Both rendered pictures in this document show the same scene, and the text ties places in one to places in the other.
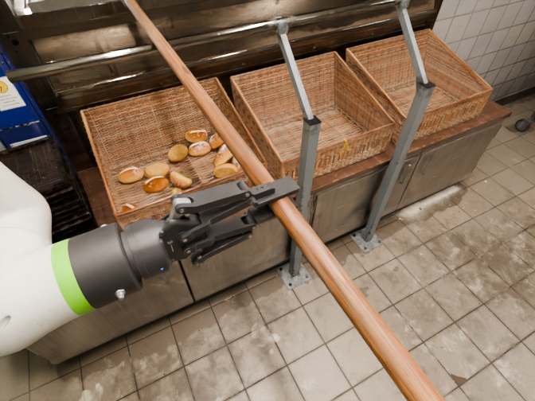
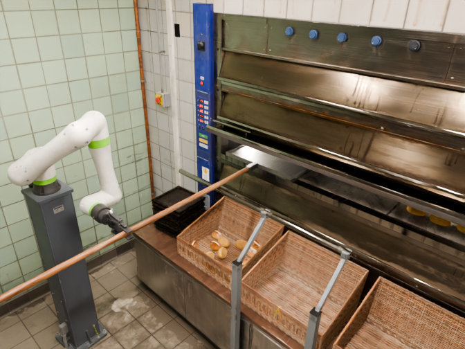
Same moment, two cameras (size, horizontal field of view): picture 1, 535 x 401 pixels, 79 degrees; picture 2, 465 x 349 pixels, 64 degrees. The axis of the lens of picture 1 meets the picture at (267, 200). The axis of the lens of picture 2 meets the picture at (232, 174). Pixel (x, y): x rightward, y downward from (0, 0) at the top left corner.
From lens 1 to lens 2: 1.75 m
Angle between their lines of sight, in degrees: 57
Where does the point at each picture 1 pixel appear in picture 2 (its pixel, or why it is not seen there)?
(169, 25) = (271, 187)
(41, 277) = (91, 203)
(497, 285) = not seen: outside the picture
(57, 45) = (230, 169)
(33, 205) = (112, 196)
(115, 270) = (95, 212)
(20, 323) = (84, 207)
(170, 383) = (142, 332)
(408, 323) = not seen: outside the picture
